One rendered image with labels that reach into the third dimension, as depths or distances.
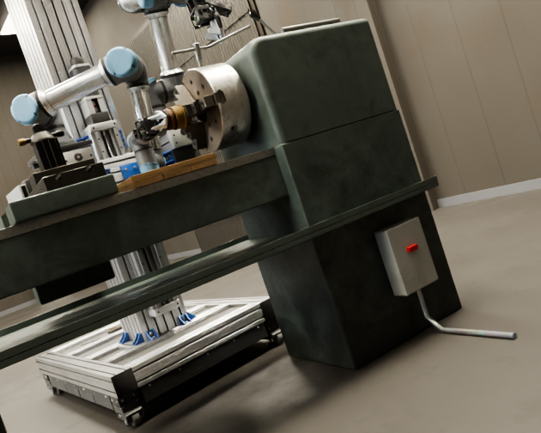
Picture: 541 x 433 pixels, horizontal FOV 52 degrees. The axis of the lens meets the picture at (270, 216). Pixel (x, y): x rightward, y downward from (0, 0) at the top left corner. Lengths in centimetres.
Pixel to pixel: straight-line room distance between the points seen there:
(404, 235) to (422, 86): 334
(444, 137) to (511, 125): 64
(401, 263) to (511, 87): 302
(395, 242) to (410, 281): 16
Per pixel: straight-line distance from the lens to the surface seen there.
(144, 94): 243
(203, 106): 202
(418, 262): 222
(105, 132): 274
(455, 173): 538
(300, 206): 201
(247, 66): 209
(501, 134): 508
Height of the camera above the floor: 75
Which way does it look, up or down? 3 degrees down
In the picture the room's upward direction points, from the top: 19 degrees counter-clockwise
